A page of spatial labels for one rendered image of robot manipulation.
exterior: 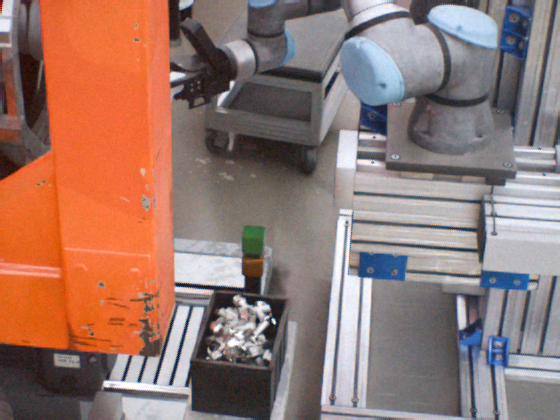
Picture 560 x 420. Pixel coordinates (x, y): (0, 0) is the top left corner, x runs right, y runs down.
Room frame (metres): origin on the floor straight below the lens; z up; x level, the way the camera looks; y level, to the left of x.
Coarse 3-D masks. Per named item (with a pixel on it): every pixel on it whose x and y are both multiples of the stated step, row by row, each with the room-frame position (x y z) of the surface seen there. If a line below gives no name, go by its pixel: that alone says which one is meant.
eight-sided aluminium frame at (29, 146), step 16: (16, 0) 1.99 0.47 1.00; (0, 16) 1.95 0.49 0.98; (16, 16) 1.97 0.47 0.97; (0, 32) 1.94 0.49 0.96; (16, 32) 1.96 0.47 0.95; (16, 48) 1.96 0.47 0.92; (16, 64) 1.96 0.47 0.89; (16, 80) 1.95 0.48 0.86; (0, 96) 1.98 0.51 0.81; (16, 96) 1.94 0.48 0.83; (0, 112) 1.97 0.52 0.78; (16, 112) 1.93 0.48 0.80; (48, 112) 2.26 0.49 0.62; (0, 128) 1.94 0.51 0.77; (16, 128) 1.93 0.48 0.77; (32, 128) 2.19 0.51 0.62; (48, 128) 2.25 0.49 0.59; (0, 144) 1.95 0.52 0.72; (16, 144) 1.95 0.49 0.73; (32, 144) 2.00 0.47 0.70; (48, 144) 2.13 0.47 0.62; (16, 160) 2.04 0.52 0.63; (32, 160) 2.03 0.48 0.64
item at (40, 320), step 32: (0, 192) 1.71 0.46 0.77; (32, 192) 1.63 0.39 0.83; (0, 224) 1.63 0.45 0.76; (32, 224) 1.63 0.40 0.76; (0, 256) 1.63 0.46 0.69; (32, 256) 1.63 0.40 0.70; (0, 288) 1.61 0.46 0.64; (32, 288) 1.61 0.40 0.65; (0, 320) 1.61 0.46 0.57; (32, 320) 1.61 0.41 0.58; (64, 320) 1.60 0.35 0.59
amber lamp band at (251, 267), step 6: (264, 252) 1.79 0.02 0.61; (246, 258) 1.77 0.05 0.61; (264, 258) 1.78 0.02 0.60; (246, 264) 1.76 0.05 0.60; (252, 264) 1.76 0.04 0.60; (258, 264) 1.76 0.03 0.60; (264, 264) 1.79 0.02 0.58; (246, 270) 1.76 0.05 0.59; (252, 270) 1.76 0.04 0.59; (258, 270) 1.76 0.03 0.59; (252, 276) 1.76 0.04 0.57; (258, 276) 1.76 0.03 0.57
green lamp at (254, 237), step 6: (246, 228) 1.79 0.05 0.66; (252, 228) 1.79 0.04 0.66; (258, 228) 1.79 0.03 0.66; (264, 228) 1.79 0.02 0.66; (246, 234) 1.77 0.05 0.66; (252, 234) 1.77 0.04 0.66; (258, 234) 1.77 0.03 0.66; (264, 234) 1.78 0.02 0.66; (246, 240) 1.76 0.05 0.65; (252, 240) 1.76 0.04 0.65; (258, 240) 1.76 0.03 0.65; (264, 240) 1.78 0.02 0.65; (246, 246) 1.76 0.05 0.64; (252, 246) 1.76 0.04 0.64; (258, 246) 1.76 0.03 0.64; (264, 246) 1.78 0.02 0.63; (246, 252) 1.76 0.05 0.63; (252, 252) 1.76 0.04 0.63; (258, 252) 1.76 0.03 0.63
